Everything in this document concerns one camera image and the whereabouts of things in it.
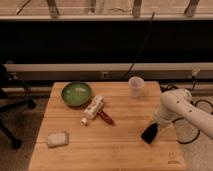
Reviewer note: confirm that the black rectangular eraser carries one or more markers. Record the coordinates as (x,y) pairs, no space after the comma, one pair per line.
(150,133)

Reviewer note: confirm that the green bowl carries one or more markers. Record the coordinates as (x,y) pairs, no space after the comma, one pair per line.
(76,94)

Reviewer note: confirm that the dark red pen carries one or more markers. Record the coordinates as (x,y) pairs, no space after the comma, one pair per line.
(106,118)

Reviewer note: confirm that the white patterned tube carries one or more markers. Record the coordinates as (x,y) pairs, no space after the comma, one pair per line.
(92,109)

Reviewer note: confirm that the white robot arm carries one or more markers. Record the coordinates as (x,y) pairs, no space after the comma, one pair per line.
(178,102)

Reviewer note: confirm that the black leaning rod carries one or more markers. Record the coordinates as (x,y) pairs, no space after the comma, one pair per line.
(141,47)

